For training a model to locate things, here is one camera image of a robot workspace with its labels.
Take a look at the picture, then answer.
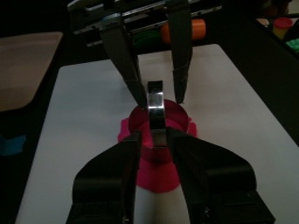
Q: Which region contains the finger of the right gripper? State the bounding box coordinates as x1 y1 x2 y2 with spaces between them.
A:
164 0 195 105
97 17 149 109

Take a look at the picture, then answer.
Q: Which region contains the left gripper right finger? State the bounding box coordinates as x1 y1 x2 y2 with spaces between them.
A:
165 126 278 224

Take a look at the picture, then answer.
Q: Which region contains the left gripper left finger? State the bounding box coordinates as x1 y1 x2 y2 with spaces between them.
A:
64 130 144 224

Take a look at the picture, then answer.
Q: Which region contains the round metal dough cutter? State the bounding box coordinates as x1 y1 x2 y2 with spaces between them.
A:
127 80 192 165

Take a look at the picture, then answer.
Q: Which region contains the orange dough container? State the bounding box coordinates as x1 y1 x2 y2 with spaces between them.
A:
160 18 207 45

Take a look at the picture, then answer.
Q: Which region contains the green round lid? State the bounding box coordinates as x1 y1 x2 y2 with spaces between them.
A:
133 29 164 52

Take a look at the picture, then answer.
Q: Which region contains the small pink round object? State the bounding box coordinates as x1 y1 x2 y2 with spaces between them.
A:
256 17 271 27

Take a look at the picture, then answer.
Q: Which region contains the white cutting board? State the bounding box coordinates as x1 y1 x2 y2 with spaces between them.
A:
13 43 299 224

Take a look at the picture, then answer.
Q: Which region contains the beige plastic tray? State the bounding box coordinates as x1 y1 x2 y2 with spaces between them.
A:
0 31 64 113

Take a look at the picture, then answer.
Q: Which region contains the yellow container with red lid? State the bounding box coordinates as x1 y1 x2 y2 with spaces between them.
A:
272 17 295 40

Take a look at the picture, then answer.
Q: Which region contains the blue tape piece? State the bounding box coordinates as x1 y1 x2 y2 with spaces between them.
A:
0 134 28 157

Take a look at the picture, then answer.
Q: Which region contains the green toy piece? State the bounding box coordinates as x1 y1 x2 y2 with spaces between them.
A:
284 38 299 53

